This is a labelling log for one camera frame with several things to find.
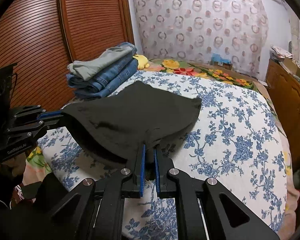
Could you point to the black pants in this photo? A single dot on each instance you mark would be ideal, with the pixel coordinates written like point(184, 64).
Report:
point(140, 110)

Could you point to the wooden sideboard cabinet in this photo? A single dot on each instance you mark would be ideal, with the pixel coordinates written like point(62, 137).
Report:
point(287, 100)

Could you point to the folded blue jeans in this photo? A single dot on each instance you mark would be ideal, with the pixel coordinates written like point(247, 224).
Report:
point(107, 90)
point(117, 73)

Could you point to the yellow plush toy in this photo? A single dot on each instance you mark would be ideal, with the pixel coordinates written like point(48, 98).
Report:
point(141, 61)

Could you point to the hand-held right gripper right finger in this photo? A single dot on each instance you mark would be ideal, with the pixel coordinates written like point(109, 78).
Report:
point(157, 172)

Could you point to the open cardboard box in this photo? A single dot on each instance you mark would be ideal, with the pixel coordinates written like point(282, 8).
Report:
point(293, 66)

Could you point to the blue floral bed sheet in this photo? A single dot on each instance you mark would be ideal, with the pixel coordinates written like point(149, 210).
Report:
point(227, 130)

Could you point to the small cardboard box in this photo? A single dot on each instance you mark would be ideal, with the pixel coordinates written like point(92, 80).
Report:
point(222, 66)

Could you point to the brown louvred wooden wardrobe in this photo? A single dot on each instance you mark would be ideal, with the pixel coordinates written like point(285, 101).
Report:
point(90, 17)

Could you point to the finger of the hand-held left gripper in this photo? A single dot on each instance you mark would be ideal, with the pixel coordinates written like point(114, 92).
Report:
point(51, 114)
point(42, 126)

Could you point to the folded grey pants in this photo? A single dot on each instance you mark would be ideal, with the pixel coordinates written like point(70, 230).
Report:
point(100, 63)

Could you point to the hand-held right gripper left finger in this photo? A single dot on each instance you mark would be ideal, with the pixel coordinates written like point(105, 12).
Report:
point(142, 172)

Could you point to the stack of folded pink cloths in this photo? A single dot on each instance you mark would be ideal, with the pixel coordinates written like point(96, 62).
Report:
point(280, 52)

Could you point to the beige patterned side curtain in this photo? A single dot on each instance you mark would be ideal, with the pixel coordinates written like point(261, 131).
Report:
point(295, 32)

